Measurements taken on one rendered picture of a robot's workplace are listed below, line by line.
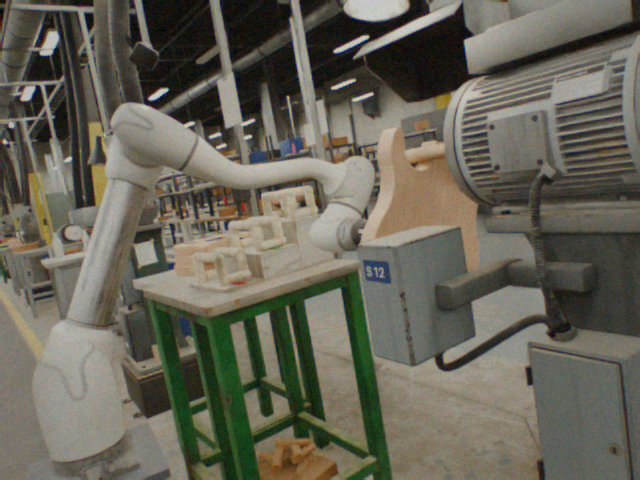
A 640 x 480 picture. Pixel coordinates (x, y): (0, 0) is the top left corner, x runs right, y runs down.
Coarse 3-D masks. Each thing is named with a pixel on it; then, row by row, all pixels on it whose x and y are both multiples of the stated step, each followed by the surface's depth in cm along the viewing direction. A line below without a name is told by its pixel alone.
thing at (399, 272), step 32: (384, 256) 81; (416, 256) 81; (448, 256) 85; (384, 288) 83; (416, 288) 81; (384, 320) 84; (416, 320) 81; (448, 320) 85; (544, 320) 81; (384, 352) 86; (416, 352) 81; (480, 352) 87
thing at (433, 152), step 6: (438, 144) 111; (408, 150) 119; (414, 150) 117; (420, 150) 115; (426, 150) 113; (432, 150) 112; (438, 150) 110; (408, 156) 118; (414, 156) 116; (420, 156) 115; (426, 156) 114; (432, 156) 112; (438, 156) 111; (444, 156) 110; (414, 162) 118
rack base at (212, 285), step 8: (208, 280) 183; (216, 280) 180; (248, 280) 170; (256, 280) 168; (200, 288) 175; (208, 288) 170; (216, 288) 166; (224, 288) 163; (232, 288) 163; (240, 288) 165
